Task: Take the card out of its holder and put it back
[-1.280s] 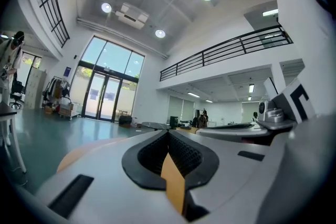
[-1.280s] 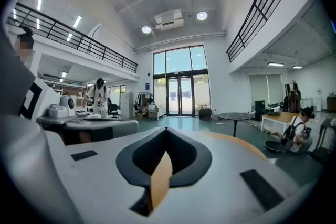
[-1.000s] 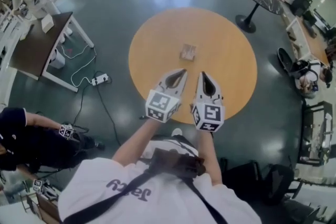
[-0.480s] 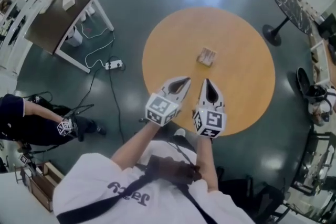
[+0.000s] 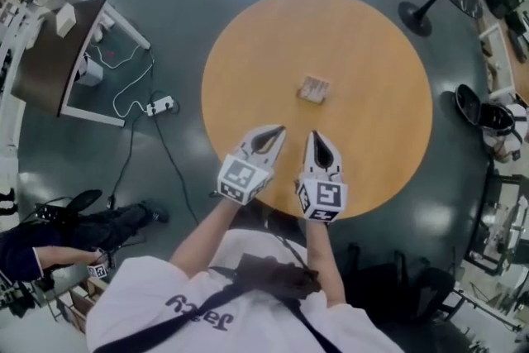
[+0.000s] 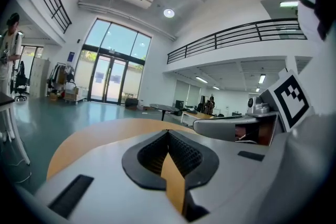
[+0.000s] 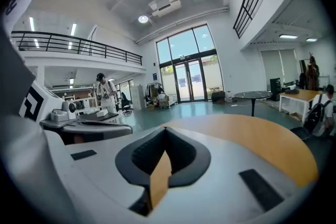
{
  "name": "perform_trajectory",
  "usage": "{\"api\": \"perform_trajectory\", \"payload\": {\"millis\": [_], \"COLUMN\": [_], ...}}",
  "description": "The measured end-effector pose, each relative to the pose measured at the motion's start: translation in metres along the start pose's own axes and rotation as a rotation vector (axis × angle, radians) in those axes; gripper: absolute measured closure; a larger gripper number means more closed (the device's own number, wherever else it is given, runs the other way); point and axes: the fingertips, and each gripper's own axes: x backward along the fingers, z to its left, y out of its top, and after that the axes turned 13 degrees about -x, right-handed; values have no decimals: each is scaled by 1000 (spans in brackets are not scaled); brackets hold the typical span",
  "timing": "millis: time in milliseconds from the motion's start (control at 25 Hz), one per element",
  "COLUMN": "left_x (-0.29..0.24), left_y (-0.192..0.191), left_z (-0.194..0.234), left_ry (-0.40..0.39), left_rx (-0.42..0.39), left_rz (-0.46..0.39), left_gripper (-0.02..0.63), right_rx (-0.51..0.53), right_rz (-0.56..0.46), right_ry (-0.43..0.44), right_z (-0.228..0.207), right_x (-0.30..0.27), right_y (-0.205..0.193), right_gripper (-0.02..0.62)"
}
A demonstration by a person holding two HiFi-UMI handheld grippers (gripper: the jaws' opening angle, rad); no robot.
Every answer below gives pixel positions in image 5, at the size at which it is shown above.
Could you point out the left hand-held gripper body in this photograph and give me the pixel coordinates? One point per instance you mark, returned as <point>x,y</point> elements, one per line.
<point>239,177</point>

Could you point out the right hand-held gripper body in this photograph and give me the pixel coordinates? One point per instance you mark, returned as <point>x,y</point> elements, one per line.
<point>326,196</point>

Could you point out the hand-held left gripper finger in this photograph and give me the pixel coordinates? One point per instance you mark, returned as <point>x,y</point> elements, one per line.
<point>276,155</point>
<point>247,140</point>

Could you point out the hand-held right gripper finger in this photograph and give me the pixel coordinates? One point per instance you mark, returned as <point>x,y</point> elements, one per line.
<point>310,161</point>
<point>338,165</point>

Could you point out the small wooden block piece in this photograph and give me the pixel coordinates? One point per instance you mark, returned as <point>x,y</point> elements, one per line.
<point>310,100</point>
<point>316,86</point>

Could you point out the person's left forearm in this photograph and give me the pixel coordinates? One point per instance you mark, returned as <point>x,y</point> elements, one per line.
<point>202,239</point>

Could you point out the person's right forearm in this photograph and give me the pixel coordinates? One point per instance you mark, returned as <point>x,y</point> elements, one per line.
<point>324,260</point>

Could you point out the white power strip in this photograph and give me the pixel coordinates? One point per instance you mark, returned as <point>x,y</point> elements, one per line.
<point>159,105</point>

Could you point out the round wooden table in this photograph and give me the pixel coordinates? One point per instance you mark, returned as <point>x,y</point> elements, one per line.
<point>351,53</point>

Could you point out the black office chair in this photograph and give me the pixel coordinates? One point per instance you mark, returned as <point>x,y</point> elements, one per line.
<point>413,289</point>

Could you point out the black oval case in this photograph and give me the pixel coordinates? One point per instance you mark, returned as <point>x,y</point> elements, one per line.
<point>467,105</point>

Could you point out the person's white t-shirt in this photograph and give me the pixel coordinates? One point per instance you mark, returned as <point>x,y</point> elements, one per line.
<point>248,335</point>

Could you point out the white waste bin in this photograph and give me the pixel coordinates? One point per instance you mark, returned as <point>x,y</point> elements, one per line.
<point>90,72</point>

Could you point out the white-framed wooden table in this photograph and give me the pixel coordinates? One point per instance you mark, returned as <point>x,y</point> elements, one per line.
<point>506,62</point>

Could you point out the dark desk with white legs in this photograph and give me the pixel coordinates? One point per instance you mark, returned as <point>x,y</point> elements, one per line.
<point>45,66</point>

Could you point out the black metal frame rack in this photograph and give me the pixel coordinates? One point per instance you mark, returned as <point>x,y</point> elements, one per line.
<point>496,219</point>

